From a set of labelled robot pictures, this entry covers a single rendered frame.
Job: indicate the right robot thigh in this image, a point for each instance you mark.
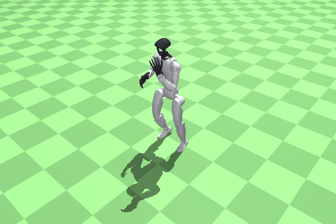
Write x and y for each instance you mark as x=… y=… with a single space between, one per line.
x=157 y=104

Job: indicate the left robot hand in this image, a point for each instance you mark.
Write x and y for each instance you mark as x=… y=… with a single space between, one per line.
x=157 y=68

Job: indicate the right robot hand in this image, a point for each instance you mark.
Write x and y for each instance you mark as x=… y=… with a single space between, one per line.
x=143 y=79

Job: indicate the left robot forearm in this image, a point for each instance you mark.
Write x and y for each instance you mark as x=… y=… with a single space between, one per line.
x=167 y=84

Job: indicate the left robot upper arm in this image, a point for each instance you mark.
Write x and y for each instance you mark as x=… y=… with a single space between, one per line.
x=176 y=68

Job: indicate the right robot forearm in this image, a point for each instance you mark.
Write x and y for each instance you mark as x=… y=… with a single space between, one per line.
x=151 y=71

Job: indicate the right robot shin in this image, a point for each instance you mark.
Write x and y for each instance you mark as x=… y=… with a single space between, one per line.
x=162 y=124

